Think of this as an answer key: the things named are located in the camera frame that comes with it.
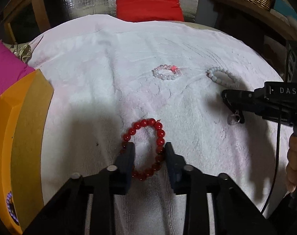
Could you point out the white towel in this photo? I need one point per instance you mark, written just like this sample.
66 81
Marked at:
89 78

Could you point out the orange box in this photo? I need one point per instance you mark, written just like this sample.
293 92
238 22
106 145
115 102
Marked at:
1 139

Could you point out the black power strip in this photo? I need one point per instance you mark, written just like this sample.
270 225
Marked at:
295 61

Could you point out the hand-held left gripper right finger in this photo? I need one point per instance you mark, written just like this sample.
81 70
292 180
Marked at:
171 169

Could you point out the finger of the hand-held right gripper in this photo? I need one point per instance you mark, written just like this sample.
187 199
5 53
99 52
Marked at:
239 99

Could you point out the wooden table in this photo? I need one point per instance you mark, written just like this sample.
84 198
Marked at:
261 16

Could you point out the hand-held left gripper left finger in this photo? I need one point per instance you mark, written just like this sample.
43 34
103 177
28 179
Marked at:
127 162

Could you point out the beige sofa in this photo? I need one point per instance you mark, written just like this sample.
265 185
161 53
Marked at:
204 27

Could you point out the pink cloth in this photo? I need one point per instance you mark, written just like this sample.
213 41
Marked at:
3 71

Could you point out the red cushion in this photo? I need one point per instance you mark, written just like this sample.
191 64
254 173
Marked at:
146 0

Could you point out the person's right hand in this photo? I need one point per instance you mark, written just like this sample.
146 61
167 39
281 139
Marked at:
295 166

